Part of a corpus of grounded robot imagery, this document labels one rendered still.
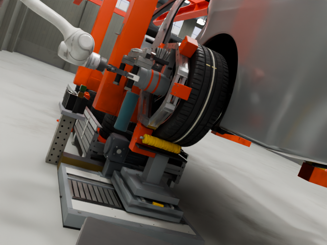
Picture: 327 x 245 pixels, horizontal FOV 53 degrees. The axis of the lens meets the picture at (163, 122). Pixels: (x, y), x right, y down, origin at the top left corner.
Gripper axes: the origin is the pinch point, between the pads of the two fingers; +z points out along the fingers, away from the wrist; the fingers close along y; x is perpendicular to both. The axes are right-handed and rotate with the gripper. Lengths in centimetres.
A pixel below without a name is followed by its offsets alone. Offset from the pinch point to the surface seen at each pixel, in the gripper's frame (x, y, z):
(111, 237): -49, 91, -12
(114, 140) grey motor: -45, -40, 14
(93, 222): -49, 83, -17
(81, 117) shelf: -39, -53, -10
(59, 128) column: -55, -73, -20
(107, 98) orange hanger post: -20, -59, 4
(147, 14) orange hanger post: 47, -60, 10
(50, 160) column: -80, -73, -17
